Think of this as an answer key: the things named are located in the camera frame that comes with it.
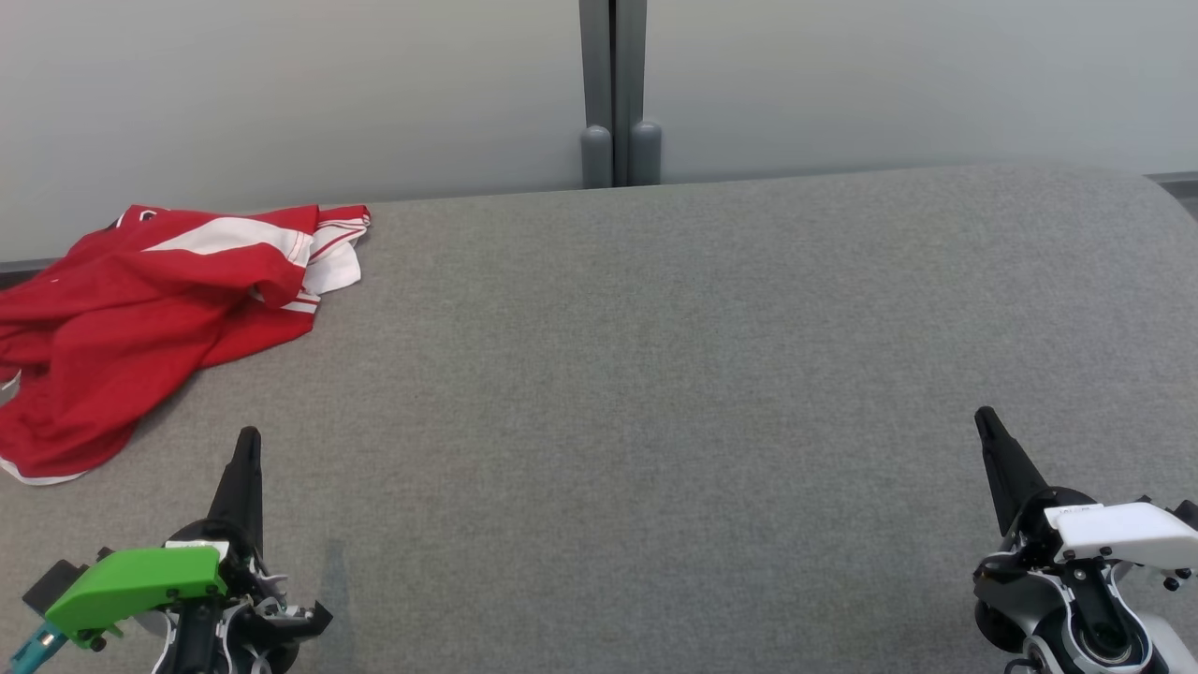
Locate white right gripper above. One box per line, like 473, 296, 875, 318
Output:
974, 407, 1198, 586

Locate red basketball jersey black lettering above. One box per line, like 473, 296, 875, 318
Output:
0, 205, 372, 486

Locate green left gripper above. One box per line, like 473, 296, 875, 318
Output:
45, 428, 333, 647

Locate grey double partition post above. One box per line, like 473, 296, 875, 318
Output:
578, 0, 663, 189

